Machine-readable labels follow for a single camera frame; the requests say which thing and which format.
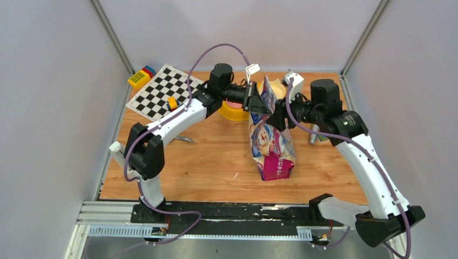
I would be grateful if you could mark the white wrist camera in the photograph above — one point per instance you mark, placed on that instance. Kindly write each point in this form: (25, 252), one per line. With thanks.
(297, 84)
(250, 71)

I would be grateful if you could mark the pink cat-shaped bowl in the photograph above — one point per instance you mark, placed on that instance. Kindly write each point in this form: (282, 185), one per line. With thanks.
(233, 105)

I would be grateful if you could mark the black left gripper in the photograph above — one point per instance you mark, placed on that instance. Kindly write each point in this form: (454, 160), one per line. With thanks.
(254, 101)

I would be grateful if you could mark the yellow double bowl tray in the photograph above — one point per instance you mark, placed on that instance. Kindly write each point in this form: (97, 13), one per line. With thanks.
(233, 114)

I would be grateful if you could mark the colourful pet food bag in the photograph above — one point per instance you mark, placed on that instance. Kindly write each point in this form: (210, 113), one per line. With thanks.
(272, 150)

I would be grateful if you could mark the yellow red blue toy block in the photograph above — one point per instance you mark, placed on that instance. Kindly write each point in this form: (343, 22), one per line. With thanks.
(141, 77)

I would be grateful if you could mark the cream cat-shaped bowl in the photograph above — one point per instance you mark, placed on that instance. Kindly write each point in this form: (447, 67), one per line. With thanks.
(278, 88)

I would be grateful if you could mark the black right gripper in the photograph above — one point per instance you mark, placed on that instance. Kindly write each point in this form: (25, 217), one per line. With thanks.
(277, 119)

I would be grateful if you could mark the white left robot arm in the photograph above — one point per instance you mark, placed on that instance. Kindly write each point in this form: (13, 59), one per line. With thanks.
(144, 153)

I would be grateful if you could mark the small yellow blue toy block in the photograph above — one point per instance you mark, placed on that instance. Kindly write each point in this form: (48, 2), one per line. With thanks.
(173, 103)

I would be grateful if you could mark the black white checkerboard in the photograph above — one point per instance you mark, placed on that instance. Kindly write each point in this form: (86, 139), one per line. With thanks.
(151, 101)

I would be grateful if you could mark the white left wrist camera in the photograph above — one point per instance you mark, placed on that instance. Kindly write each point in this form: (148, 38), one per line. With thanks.
(250, 71)

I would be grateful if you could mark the silver microphone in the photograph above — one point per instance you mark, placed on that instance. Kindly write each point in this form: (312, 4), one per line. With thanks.
(313, 137)

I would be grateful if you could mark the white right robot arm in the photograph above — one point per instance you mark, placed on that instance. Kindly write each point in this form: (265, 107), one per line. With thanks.
(388, 213)

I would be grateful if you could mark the green blue toy block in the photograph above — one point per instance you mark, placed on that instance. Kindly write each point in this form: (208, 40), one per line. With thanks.
(322, 138)

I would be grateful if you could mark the silver metal hook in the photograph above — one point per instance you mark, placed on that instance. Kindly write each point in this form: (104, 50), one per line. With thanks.
(181, 138)

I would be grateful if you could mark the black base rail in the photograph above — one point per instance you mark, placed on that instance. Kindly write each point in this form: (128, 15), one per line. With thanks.
(240, 221)

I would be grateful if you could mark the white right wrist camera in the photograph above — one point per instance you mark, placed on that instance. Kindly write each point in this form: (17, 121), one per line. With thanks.
(297, 84)

